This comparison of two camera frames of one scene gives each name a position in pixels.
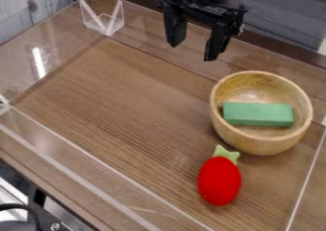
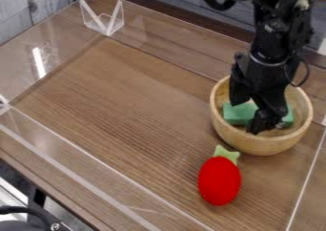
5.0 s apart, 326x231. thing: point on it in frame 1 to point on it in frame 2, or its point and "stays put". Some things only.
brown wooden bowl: x=261 y=87 stays put
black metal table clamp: x=50 y=220 stays put
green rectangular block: x=259 y=114 stays put
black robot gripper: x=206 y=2 to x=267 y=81
